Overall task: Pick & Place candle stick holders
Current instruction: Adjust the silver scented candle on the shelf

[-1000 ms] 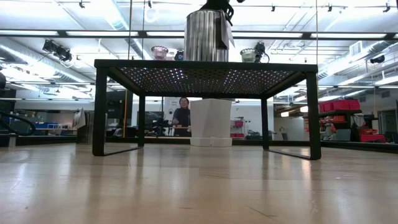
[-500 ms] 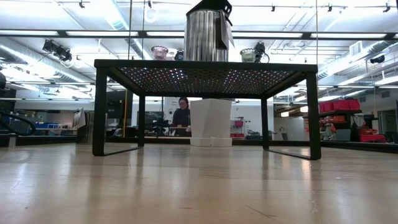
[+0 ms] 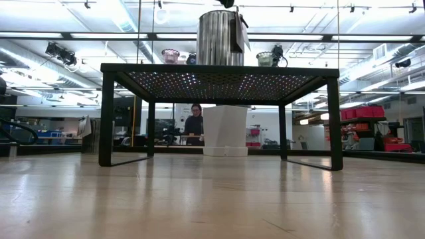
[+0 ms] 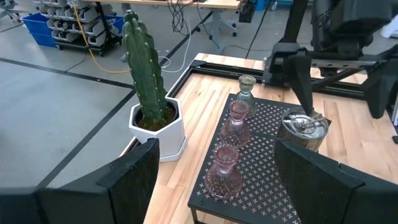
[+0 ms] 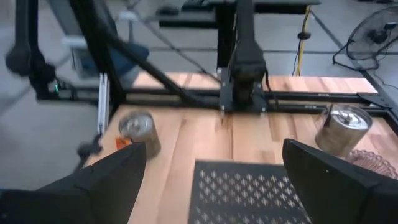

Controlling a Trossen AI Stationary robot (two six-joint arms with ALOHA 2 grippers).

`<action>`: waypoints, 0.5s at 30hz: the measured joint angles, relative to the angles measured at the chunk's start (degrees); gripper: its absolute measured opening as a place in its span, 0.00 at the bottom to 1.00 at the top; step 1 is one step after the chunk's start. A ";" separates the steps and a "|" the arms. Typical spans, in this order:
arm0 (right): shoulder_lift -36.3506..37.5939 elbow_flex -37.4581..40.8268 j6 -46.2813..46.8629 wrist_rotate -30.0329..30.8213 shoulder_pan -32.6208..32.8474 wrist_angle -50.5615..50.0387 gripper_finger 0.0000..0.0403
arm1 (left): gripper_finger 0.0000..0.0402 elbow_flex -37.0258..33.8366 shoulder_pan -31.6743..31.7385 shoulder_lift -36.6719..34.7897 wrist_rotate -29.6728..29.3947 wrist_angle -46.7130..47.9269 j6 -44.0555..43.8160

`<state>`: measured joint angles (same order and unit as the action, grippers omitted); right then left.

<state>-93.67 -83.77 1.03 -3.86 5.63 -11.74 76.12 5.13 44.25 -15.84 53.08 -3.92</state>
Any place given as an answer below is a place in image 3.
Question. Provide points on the olive ribbed glass candlestick holder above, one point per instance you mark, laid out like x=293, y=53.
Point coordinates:
x=265, y=59

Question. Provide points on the small red box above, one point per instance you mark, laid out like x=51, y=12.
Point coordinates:
x=254, y=131
x=253, y=144

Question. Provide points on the black perforated metal riser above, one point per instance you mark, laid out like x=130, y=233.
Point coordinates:
x=219, y=70

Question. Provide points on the small silver bracket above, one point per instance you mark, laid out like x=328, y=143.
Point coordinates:
x=12, y=151

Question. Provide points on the metal shelf rack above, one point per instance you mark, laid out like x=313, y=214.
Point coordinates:
x=352, y=132

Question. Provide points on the person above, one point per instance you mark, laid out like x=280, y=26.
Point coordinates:
x=194, y=129

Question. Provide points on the red crate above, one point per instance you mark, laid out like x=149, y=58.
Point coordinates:
x=396, y=147

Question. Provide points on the pink ribbed glass candlestick holder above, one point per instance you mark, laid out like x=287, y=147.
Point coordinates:
x=170, y=56

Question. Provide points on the red plastic storage bin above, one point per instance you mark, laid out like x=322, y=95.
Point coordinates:
x=348, y=114
x=368, y=111

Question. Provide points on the white hexagonal plant pot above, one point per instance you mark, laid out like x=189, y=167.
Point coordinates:
x=225, y=129

